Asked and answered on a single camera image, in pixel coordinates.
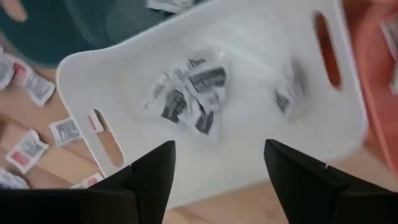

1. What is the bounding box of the orange plastic bin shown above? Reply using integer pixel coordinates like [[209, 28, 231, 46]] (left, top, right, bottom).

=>
[[341, 0, 398, 178]]

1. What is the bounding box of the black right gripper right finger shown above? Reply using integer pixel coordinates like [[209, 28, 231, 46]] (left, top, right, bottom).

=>
[[263, 138, 398, 224]]

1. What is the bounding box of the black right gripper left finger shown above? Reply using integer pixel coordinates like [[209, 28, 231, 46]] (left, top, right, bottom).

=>
[[0, 139, 177, 224]]

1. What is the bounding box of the white plastic bin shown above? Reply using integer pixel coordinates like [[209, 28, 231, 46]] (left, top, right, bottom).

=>
[[55, 0, 369, 209]]

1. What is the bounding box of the white packet red print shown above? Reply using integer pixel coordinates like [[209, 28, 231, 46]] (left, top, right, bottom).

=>
[[11, 60, 56, 107], [5, 129, 50, 175], [70, 172, 106, 190], [49, 108, 106, 147]]

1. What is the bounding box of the white packet dark print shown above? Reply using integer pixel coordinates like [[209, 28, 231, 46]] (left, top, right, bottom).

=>
[[145, 0, 200, 14], [186, 57, 228, 103], [143, 73, 170, 110], [273, 58, 307, 118], [0, 169, 31, 190], [191, 105, 218, 138], [160, 88, 189, 124]]

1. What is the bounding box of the teal plastic bin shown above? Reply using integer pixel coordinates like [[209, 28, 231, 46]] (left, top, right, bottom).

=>
[[0, 0, 206, 68]]

